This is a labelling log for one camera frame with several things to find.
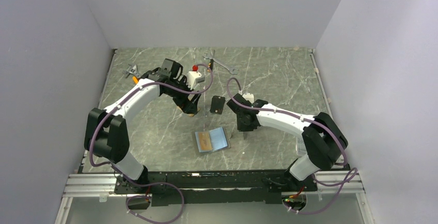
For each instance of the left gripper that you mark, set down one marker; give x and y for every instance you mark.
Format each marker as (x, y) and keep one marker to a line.
(187, 106)

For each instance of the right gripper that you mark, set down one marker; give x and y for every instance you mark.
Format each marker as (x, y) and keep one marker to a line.
(241, 127)

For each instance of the black credit card stack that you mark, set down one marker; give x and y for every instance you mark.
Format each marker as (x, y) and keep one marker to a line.
(217, 104)

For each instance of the grey card holder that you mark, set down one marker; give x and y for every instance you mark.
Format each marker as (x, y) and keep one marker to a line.
(219, 139)

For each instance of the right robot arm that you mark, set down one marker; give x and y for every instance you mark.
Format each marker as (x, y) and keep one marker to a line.
(322, 138)

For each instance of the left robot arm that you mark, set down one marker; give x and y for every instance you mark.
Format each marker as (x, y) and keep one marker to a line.
(107, 133)

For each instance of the silver open-end wrench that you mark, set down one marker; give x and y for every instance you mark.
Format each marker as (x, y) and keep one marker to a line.
(211, 56)

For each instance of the red adjustable wrench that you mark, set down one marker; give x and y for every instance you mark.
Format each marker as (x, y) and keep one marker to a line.
(132, 70)

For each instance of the clear plastic screw box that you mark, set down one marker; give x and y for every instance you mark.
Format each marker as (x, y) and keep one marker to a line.
(300, 147)

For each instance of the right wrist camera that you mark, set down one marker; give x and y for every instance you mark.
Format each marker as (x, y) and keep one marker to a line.
(249, 97)

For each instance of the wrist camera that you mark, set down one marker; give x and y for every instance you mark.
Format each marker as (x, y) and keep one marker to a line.
(194, 77)
(249, 97)

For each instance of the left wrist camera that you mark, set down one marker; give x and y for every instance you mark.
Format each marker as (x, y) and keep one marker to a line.
(194, 77)

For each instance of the black base frame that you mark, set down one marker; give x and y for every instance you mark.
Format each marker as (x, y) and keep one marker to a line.
(175, 195)

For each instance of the aluminium rail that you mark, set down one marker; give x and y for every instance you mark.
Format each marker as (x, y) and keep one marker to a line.
(111, 184)

